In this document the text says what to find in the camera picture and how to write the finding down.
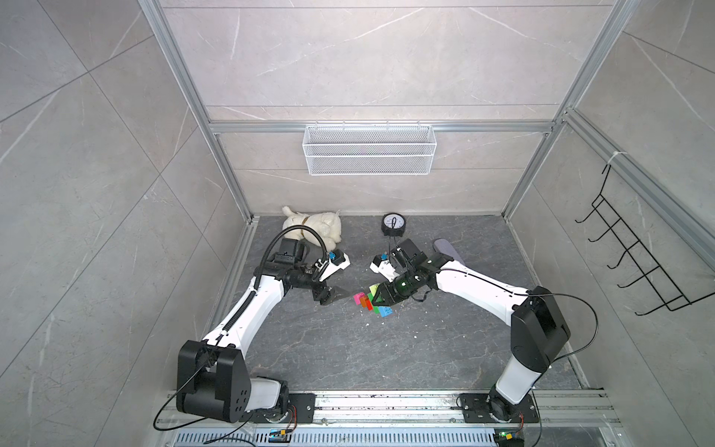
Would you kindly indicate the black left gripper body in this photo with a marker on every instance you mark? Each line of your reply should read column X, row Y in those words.
column 305, row 280

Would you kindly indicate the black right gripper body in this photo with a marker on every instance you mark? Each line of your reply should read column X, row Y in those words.
column 404, row 285

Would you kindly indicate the lime green lego brick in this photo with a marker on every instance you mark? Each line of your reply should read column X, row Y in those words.
column 373, row 290

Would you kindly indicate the blue lego brick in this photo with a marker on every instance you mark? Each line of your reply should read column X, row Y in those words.
column 385, row 311

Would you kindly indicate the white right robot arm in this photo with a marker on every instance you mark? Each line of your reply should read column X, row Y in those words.
column 538, row 330

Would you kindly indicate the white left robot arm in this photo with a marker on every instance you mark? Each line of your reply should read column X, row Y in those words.
column 213, row 381

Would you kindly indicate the purple glasses case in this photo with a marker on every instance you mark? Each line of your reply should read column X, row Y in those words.
column 444, row 247

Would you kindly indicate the black round alarm clock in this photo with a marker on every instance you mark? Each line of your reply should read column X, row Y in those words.
column 393, row 225

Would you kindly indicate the white plush dog toy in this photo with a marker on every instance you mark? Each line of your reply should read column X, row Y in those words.
column 327, row 224

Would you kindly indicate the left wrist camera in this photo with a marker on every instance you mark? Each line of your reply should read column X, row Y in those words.
column 338, row 261

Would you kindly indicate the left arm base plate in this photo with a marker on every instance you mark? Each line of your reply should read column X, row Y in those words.
column 295, row 408

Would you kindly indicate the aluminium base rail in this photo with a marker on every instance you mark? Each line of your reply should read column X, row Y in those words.
column 410, row 418

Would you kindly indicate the white wire mesh basket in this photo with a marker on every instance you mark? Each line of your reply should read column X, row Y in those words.
column 386, row 149

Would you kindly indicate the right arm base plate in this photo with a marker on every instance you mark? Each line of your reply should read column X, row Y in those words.
column 484, row 407

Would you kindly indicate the black wire hook rack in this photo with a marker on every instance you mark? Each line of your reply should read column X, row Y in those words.
column 649, row 269

